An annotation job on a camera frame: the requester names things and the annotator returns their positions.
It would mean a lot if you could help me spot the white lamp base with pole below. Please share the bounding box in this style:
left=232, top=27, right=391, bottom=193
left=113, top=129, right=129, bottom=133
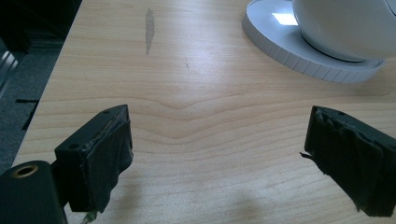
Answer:
left=242, top=0, right=386, bottom=84

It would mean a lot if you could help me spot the white glossy sphere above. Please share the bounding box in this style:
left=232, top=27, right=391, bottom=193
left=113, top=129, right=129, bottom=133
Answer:
left=291, top=0, right=396, bottom=63

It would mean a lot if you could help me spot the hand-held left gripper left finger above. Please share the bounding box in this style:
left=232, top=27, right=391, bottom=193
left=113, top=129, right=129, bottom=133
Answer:
left=54, top=104, right=134, bottom=214

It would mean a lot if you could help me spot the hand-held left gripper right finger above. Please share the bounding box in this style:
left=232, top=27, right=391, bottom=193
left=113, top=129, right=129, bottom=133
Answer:
left=300, top=105, right=396, bottom=217

